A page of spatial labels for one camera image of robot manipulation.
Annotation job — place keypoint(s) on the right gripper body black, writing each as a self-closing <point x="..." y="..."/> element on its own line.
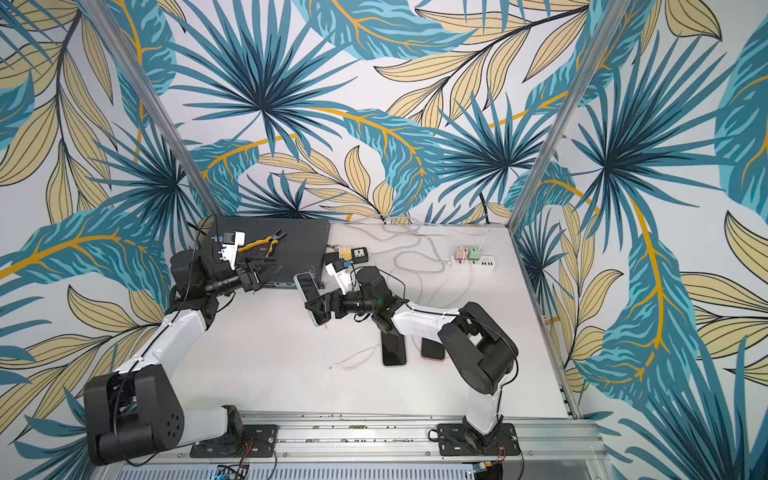
<point x="330" y="303"/>

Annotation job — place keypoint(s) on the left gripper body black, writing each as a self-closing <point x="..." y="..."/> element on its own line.
<point x="247" y="283"/>

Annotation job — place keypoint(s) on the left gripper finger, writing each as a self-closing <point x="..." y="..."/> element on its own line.
<point x="265" y="265"/>
<point x="263" y="282"/>

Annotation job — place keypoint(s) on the black phone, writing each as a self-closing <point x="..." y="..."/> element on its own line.
<point x="306" y="286"/>
<point x="393" y="349"/>

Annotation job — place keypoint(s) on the white charging cable pink phone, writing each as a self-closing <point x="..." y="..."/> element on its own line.
<point x="454" y="287"/>

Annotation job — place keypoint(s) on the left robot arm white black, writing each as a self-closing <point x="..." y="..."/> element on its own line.
<point x="134" y="411"/>

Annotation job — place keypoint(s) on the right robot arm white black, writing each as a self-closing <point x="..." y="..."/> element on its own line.
<point x="482" y="353"/>

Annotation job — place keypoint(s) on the yellow black pliers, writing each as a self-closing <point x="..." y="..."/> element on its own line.
<point x="261" y="250"/>

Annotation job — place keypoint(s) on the yellow charger plug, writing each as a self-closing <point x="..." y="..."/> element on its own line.
<point x="345" y="253"/>

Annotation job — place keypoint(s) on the black power socket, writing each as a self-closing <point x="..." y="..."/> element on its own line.
<point x="361" y="255"/>

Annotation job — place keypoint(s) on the pink charger plug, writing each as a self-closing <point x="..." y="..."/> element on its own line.
<point x="461" y="253"/>

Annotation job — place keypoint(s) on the green charger plug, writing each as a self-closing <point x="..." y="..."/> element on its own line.
<point x="475" y="253"/>

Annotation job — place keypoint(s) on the white power strip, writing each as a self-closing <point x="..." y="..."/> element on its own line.
<point x="484" y="264"/>

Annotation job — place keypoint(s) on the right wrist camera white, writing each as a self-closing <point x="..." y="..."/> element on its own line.
<point x="340" y="273"/>

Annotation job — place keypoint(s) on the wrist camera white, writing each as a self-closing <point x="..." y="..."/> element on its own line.
<point x="340" y="273"/>
<point x="230" y="243"/>

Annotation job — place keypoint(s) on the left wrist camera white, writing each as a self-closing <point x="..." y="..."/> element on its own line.
<point x="230" y="243"/>

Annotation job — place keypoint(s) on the dark grey network switch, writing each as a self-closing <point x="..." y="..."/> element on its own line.
<point x="301" y="250"/>

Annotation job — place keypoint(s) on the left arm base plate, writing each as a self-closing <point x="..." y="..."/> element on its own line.
<point x="255" y="441"/>

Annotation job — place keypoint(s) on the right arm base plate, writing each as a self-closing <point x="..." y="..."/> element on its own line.
<point x="477" y="440"/>

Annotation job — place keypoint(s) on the aluminium front rail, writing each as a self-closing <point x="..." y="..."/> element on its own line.
<point x="378" y="446"/>

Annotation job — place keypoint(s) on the left aluminium corner post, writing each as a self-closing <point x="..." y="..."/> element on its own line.
<point x="127" y="60"/>

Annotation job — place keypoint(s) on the aluminium corner post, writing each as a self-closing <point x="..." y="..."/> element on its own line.
<point x="598" y="46"/>
<point x="127" y="60"/>

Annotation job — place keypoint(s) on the right aluminium corner post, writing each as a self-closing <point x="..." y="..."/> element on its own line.
<point x="598" y="46"/>

